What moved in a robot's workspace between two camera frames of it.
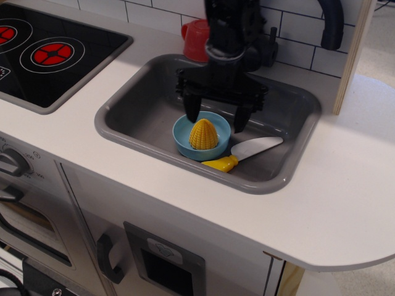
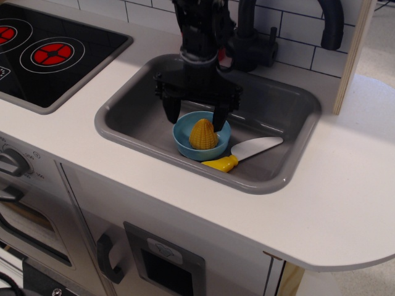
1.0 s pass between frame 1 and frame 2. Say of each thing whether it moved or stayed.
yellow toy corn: stayed
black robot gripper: moved
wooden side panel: stayed
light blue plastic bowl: stayed
